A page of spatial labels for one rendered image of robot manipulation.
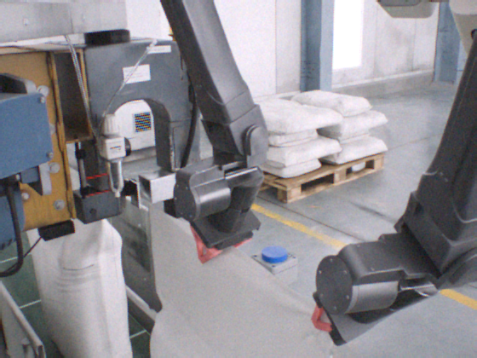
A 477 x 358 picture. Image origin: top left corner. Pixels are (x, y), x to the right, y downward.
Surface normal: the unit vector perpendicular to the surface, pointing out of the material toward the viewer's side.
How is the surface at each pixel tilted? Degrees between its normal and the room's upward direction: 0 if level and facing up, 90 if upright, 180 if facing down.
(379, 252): 28
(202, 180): 88
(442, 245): 101
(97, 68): 90
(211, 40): 89
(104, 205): 90
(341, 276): 79
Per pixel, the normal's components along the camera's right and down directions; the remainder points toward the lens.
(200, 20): 0.59, 0.24
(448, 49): -0.79, 0.22
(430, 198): -0.94, 0.29
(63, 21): 0.97, 0.05
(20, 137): 0.89, 0.13
